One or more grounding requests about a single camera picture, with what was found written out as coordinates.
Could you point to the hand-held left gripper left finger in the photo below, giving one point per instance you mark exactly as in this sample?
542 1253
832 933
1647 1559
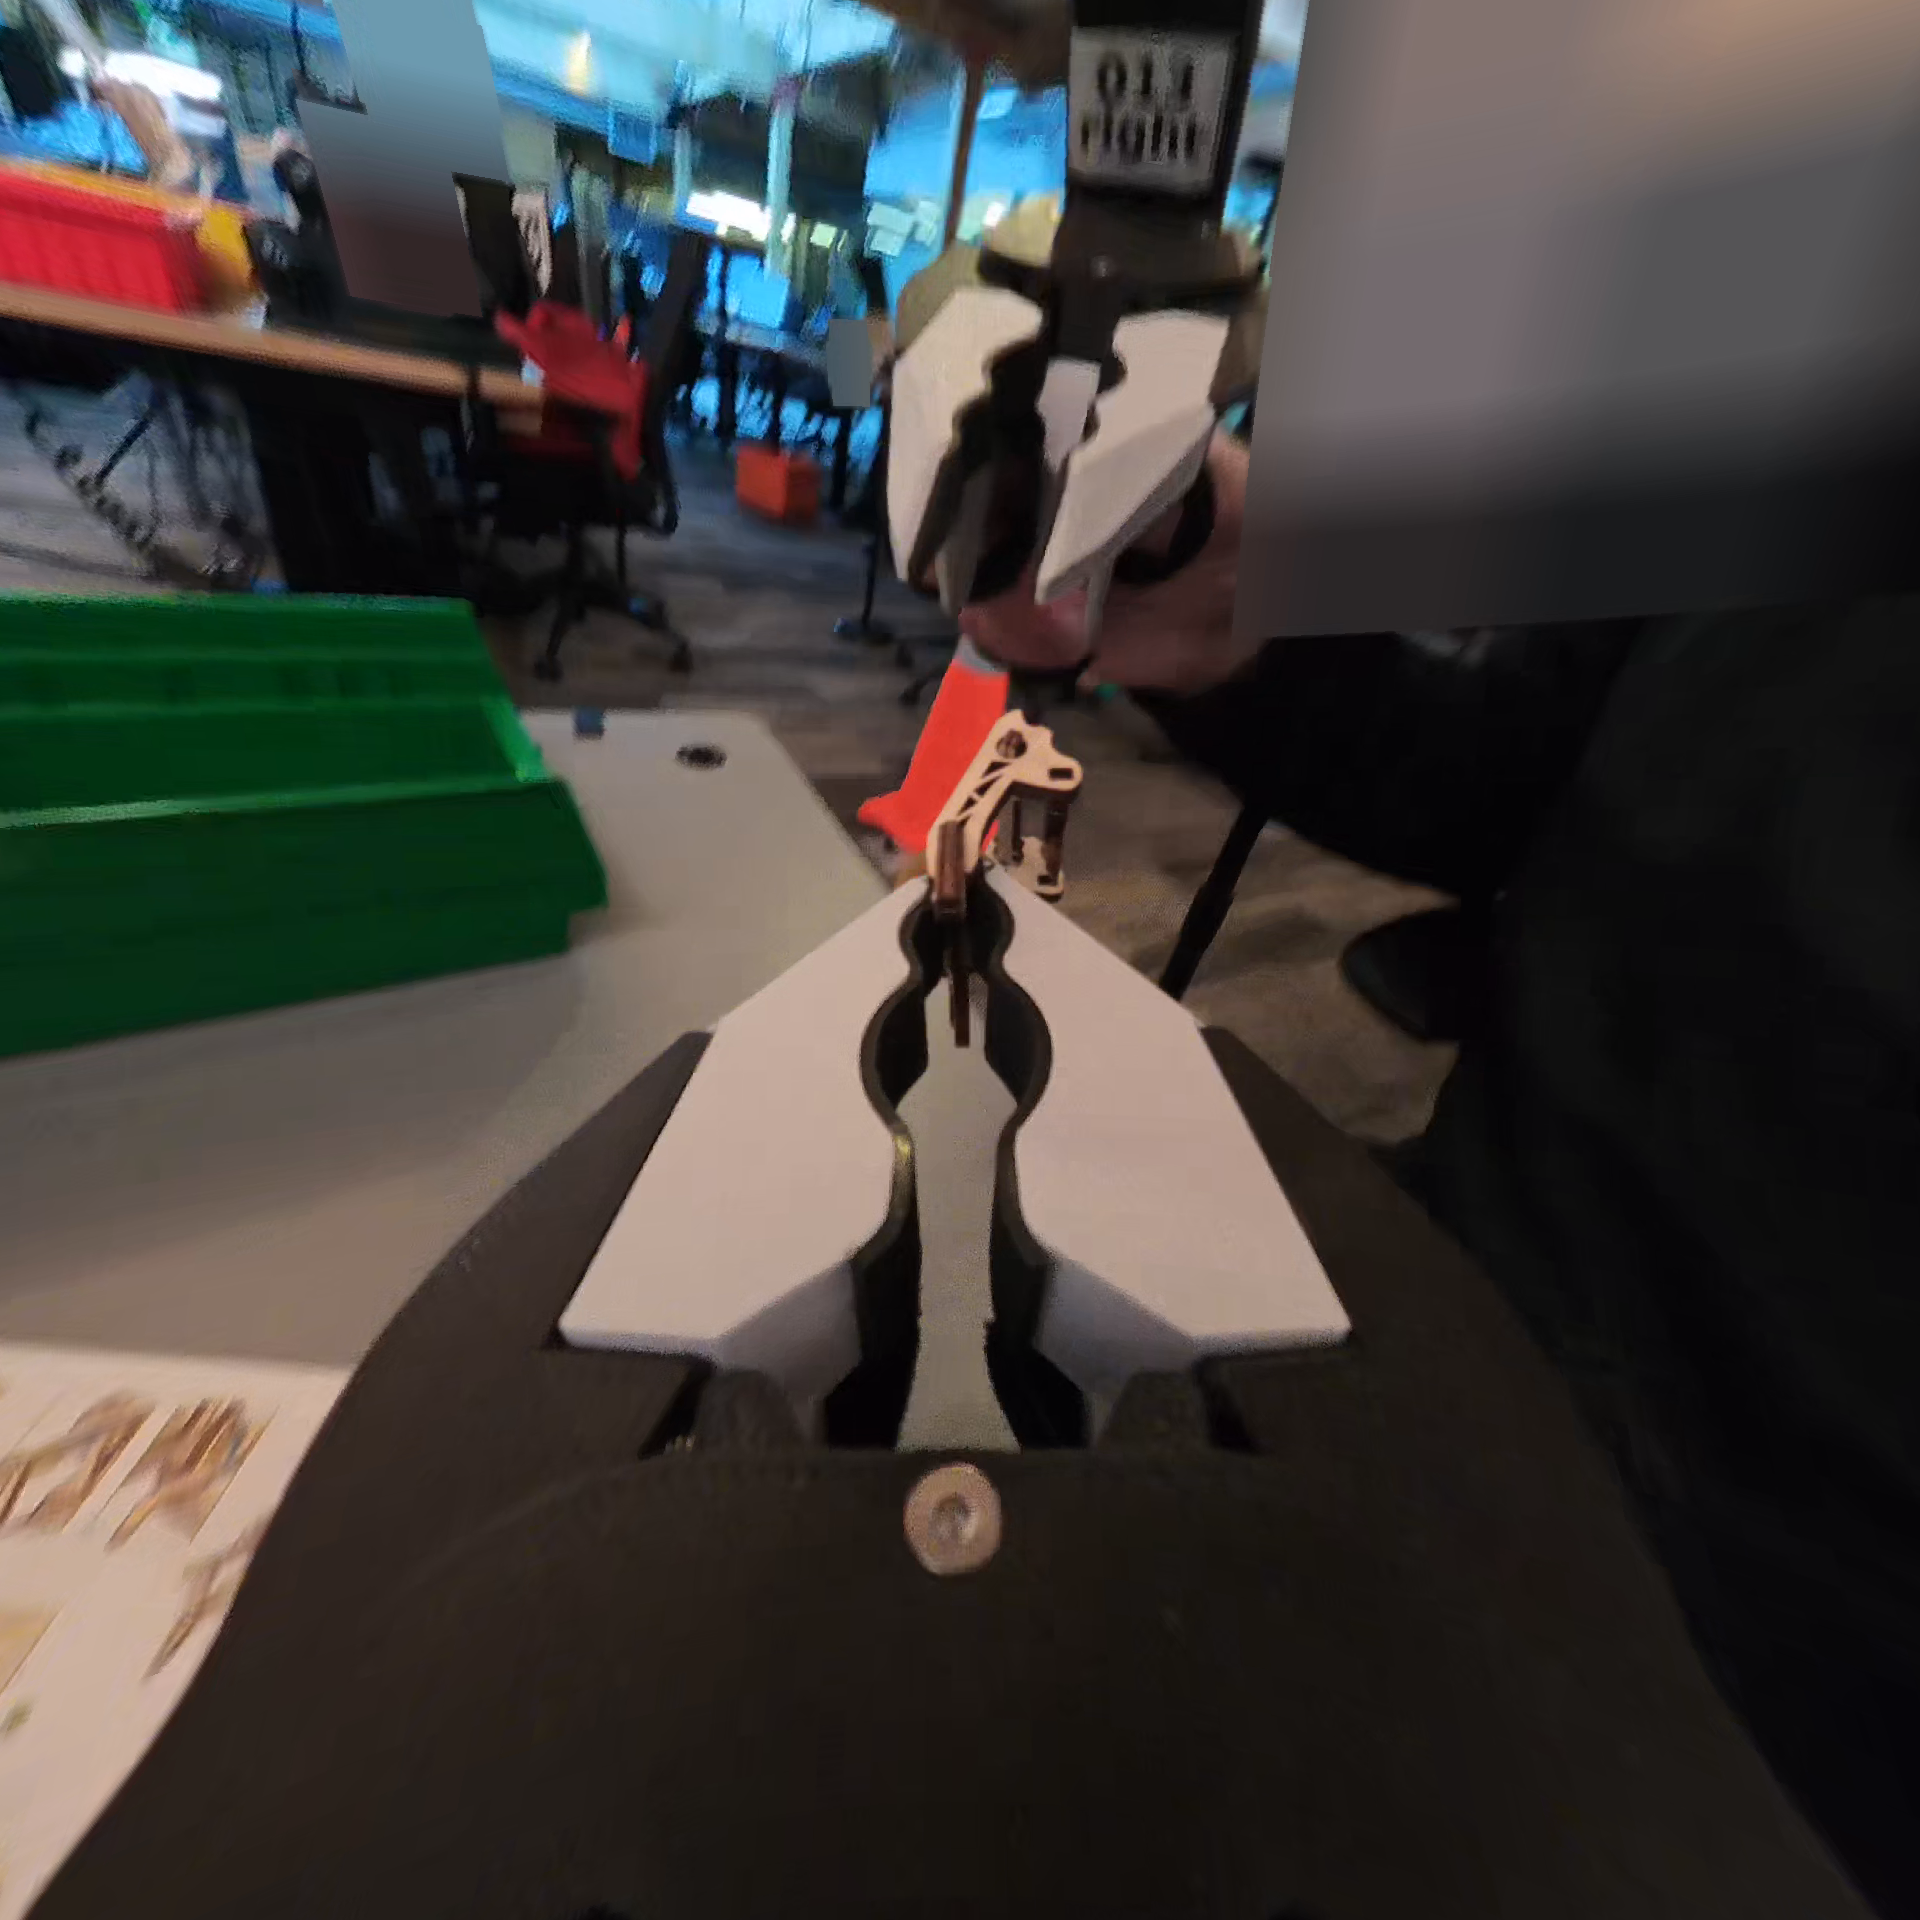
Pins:
733 1186

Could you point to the red jacket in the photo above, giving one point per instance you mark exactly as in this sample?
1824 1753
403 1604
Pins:
577 376

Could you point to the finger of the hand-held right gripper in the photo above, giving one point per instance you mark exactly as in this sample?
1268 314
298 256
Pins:
1164 420
937 391

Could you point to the wooden desk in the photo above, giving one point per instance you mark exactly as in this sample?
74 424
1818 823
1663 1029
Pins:
302 349

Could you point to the wooden model assembly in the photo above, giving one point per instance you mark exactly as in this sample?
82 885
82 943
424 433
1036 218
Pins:
990 781

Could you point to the black office chair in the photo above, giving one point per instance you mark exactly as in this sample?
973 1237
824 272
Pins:
600 495

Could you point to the person's right hand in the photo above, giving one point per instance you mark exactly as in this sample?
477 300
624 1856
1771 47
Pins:
1168 631

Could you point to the person's black shoe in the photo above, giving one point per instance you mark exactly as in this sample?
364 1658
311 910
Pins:
1403 968

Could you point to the red plastic crate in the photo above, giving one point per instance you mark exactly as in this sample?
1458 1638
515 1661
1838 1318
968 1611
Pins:
90 242

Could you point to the folded instruction leaflet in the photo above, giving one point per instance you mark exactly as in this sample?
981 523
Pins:
90 1649

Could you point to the orange box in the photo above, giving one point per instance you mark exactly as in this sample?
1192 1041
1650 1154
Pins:
775 484

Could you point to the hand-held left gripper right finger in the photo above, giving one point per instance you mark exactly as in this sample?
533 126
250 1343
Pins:
1185 1186

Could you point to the green plastic crate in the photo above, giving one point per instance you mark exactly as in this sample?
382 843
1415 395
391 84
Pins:
270 840

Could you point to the orange traffic cone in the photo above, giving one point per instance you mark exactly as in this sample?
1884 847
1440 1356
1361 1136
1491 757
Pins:
944 735

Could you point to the black rod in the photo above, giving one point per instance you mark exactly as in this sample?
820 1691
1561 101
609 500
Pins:
1210 908

